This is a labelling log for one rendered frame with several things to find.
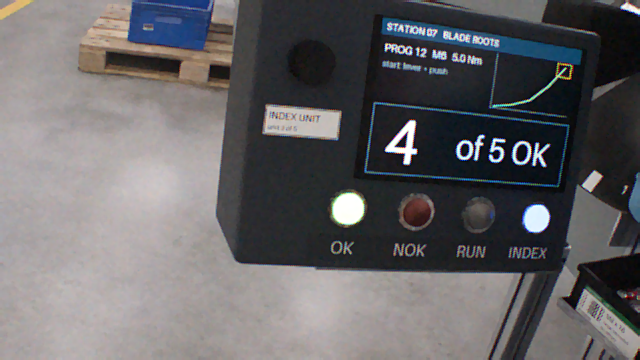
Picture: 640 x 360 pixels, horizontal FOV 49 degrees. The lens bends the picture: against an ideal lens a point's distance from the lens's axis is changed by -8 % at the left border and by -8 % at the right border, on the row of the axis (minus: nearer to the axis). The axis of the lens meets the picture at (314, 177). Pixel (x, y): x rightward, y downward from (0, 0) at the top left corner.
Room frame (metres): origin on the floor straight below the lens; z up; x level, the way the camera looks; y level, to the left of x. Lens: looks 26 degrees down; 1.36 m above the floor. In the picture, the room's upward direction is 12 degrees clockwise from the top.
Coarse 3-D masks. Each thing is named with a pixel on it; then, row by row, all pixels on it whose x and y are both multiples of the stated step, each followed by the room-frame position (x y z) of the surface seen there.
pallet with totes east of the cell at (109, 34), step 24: (96, 24) 3.73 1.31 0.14; (120, 24) 3.80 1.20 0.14; (216, 24) 4.13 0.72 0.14; (96, 48) 3.40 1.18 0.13; (120, 48) 3.42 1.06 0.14; (144, 48) 3.48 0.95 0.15; (168, 48) 3.54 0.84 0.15; (216, 48) 3.68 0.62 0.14; (120, 72) 3.42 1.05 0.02; (144, 72) 3.47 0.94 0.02; (168, 72) 3.53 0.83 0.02; (192, 72) 3.47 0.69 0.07
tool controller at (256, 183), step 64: (256, 0) 0.49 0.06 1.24; (320, 0) 0.48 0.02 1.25; (384, 0) 0.49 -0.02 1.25; (256, 64) 0.46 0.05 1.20; (320, 64) 0.46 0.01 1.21; (384, 64) 0.48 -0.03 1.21; (448, 64) 0.50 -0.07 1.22; (512, 64) 0.51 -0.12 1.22; (576, 64) 0.53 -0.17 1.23; (256, 128) 0.45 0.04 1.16; (320, 128) 0.46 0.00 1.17; (448, 128) 0.49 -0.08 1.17; (512, 128) 0.50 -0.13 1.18; (576, 128) 0.52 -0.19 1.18; (256, 192) 0.44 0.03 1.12; (320, 192) 0.45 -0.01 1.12; (384, 192) 0.47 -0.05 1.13; (448, 192) 0.48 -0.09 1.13; (512, 192) 0.50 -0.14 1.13; (256, 256) 0.43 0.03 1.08; (320, 256) 0.44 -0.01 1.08; (384, 256) 0.46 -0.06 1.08; (448, 256) 0.47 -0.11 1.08; (512, 256) 0.49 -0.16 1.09
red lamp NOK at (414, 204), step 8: (408, 200) 0.47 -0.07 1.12; (416, 200) 0.47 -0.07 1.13; (424, 200) 0.47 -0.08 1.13; (400, 208) 0.46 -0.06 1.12; (408, 208) 0.46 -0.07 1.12; (416, 208) 0.46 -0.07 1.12; (424, 208) 0.46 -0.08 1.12; (432, 208) 0.47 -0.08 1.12; (400, 216) 0.46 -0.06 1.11; (408, 216) 0.46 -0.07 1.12; (416, 216) 0.46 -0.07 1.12; (424, 216) 0.46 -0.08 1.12; (432, 216) 0.47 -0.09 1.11; (408, 224) 0.46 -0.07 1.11; (416, 224) 0.46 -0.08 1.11; (424, 224) 0.46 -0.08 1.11
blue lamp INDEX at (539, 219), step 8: (528, 208) 0.50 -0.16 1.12; (536, 208) 0.49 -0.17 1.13; (544, 208) 0.50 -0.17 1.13; (520, 216) 0.49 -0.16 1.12; (528, 216) 0.49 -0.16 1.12; (536, 216) 0.49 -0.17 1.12; (544, 216) 0.49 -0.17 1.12; (520, 224) 0.49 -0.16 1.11; (528, 224) 0.49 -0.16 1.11; (536, 224) 0.49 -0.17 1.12; (544, 224) 0.49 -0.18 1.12; (528, 232) 0.49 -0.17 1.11; (536, 232) 0.49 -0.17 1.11
